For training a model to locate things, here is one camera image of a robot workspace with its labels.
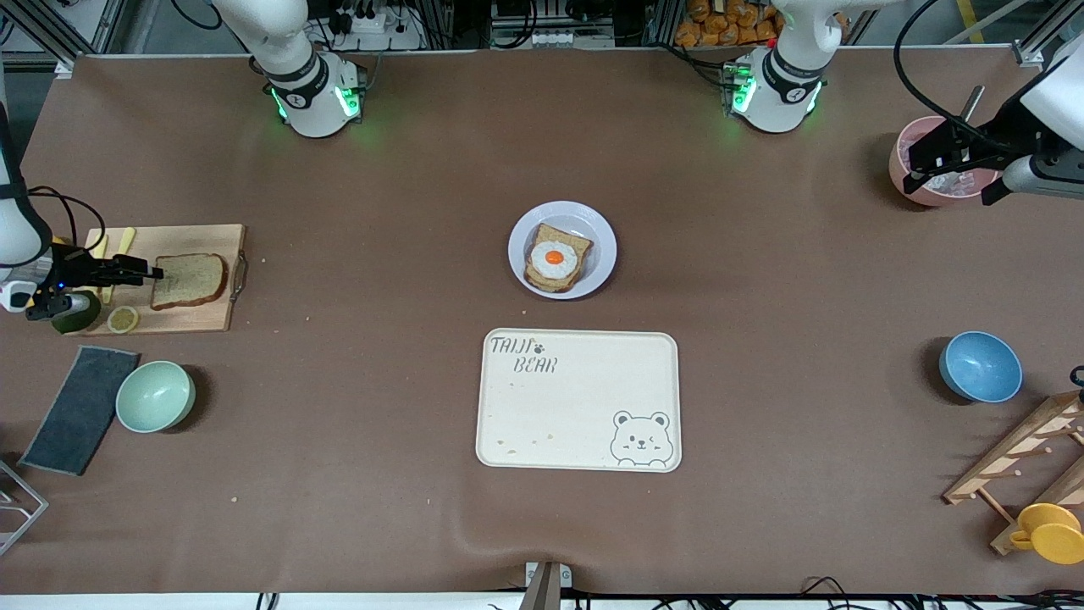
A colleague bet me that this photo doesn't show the brown table cover sheet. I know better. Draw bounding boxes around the brown table cover sheet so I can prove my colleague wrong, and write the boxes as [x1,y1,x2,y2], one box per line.
[0,47,1084,596]

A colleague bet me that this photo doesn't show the dark grey cloth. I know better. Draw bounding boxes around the dark grey cloth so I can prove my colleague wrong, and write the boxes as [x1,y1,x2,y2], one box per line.
[19,346,141,476]

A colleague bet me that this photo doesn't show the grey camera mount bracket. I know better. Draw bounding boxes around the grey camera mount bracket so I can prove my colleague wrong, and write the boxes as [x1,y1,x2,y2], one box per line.
[518,561,573,610]

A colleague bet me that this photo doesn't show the lavender round plate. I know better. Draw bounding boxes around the lavender round plate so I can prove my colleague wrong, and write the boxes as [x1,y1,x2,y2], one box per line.
[508,201,617,300]

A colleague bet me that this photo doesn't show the yellow cup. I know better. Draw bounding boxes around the yellow cup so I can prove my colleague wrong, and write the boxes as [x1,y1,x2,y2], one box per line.
[1009,503,1084,565]

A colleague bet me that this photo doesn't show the yellow plastic knife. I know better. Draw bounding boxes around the yellow plastic knife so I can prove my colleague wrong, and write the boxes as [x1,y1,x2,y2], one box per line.
[101,227,136,304]

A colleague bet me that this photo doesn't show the white power strip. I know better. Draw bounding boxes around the white power strip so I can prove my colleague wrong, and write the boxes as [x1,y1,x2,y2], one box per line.
[326,7,424,52]

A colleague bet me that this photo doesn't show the orange snack packets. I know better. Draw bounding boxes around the orange snack packets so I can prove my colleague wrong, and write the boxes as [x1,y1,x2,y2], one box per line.
[675,0,784,47]

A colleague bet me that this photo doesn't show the blue bowl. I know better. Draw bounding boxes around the blue bowl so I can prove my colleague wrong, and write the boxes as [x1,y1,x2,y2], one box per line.
[938,331,1023,403]

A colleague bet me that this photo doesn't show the wooden peg rack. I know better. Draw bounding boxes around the wooden peg rack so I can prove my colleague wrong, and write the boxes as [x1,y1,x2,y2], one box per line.
[943,390,1084,556]

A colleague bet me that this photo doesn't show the metal wire rack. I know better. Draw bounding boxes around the metal wire rack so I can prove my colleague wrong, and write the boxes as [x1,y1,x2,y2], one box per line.
[0,457,49,556]

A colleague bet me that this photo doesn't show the dark green avocado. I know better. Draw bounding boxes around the dark green avocado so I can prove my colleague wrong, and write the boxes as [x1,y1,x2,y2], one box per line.
[50,292,102,335]

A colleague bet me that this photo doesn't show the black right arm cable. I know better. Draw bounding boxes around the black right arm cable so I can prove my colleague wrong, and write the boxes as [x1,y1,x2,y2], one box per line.
[30,186,108,274]

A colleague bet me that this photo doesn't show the toy fried egg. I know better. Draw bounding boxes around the toy fried egg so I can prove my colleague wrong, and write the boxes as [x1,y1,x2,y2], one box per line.
[531,241,579,280]

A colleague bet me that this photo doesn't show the crusty bread slice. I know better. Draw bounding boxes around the crusty bread slice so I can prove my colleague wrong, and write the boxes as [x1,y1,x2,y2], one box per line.
[523,224,594,294]

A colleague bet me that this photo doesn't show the brown bread slice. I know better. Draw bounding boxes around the brown bread slice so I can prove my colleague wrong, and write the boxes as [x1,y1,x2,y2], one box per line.
[151,253,228,311]

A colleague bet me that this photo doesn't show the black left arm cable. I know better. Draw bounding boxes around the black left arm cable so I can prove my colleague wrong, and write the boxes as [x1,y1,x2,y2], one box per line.
[895,0,1026,153]

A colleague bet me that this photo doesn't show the wooden cutting board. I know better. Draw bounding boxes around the wooden cutting board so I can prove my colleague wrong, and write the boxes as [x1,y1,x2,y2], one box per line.
[72,224,250,336]

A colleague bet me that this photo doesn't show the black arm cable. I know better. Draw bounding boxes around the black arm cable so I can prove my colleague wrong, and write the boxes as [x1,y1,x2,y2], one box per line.
[895,0,1026,153]
[30,186,108,274]

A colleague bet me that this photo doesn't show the cream bear print tray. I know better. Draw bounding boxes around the cream bear print tray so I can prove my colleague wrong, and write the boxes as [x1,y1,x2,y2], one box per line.
[475,329,683,473]

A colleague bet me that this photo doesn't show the pink bowl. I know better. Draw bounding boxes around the pink bowl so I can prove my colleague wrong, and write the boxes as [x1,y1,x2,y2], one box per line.
[888,116,1000,207]

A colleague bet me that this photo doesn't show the clear ice cube pile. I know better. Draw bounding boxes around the clear ice cube pile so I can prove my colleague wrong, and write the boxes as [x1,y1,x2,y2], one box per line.
[902,136,996,197]

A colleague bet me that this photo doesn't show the mint green bowl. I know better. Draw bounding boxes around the mint green bowl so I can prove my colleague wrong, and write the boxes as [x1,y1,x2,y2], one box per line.
[115,361,196,434]

